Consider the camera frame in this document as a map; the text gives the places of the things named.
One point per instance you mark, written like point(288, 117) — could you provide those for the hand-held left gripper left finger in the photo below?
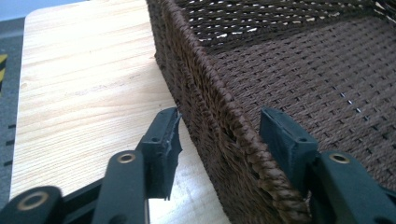
point(134, 180)

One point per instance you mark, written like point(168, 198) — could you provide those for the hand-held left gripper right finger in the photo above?
point(336, 186)

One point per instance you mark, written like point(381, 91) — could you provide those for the brown woven basket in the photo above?
point(295, 77)

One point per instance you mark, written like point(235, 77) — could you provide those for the black tape marks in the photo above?
point(11, 126)

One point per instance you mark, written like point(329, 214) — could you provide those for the black stand base striped edges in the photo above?
point(2, 74)

